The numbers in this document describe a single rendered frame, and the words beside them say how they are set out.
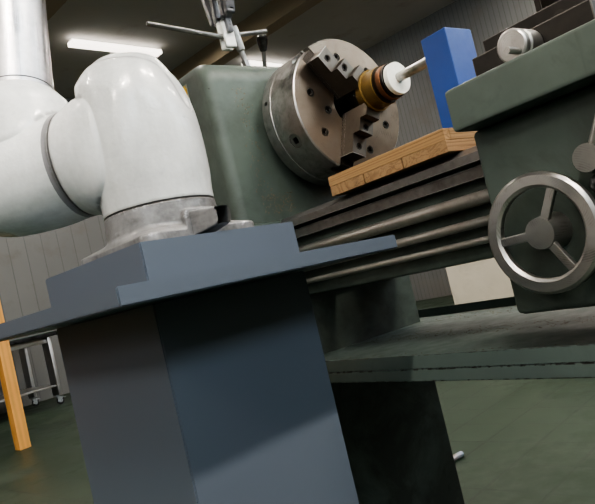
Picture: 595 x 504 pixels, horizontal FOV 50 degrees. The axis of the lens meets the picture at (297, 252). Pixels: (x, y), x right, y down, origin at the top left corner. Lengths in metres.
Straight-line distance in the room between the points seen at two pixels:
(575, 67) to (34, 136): 0.68
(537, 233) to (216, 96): 0.85
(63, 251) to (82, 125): 8.23
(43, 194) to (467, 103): 0.58
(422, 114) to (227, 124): 8.41
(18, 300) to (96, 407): 7.89
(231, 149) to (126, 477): 0.81
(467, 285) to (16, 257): 5.56
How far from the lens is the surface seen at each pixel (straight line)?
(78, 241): 9.22
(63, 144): 0.90
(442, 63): 1.26
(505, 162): 0.92
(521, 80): 0.86
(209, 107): 1.48
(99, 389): 0.87
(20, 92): 1.00
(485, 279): 6.38
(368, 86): 1.39
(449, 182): 1.11
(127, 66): 0.89
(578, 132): 0.86
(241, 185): 1.43
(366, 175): 1.20
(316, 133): 1.39
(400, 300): 1.67
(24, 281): 8.82
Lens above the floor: 0.72
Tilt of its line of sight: 3 degrees up
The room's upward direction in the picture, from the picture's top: 13 degrees counter-clockwise
